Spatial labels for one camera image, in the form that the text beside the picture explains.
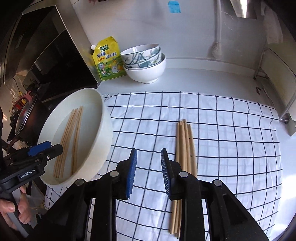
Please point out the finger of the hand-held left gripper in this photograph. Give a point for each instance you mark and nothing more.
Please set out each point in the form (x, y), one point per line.
(54, 150)
(38, 148)

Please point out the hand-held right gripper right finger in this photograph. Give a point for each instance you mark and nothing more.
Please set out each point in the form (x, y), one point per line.
(167, 176)

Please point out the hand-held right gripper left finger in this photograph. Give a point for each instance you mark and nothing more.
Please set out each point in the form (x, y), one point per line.
(130, 173)

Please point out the bundle of wooden chopsticks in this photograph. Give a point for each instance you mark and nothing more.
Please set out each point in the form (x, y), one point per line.
(185, 148)

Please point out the white round basin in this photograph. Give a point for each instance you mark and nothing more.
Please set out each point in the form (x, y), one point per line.
(89, 129)

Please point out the person's left hand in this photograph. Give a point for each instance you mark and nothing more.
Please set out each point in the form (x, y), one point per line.
(25, 208)

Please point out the dark cooking pot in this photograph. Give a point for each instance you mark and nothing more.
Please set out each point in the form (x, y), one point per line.
(38, 120)

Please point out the white black checkered cloth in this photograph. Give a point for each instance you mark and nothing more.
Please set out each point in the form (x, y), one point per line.
(231, 139)

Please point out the black range hood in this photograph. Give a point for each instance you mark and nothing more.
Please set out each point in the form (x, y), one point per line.
(57, 53)

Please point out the plain white ceramic bowl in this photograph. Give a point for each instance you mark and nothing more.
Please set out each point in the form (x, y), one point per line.
(145, 74)

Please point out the yellow seasoning pouch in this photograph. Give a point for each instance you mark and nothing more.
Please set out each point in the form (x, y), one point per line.
(108, 62)

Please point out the blue patterned ceramic bowl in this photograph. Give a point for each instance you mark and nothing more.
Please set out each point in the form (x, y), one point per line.
(152, 62)
(141, 54)

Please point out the small metal hook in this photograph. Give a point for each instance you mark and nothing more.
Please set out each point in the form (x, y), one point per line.
(258, 90)

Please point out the white board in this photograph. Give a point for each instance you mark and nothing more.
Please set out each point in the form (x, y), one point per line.
(279, 76)

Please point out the blue silicone brush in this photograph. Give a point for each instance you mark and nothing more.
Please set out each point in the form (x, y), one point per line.
(174, 7)

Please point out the beige hanging cloth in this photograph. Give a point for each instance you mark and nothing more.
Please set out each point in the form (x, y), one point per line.
(272, 25)

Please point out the white wall pipe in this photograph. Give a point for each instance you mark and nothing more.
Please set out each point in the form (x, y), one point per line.
(217, 34)

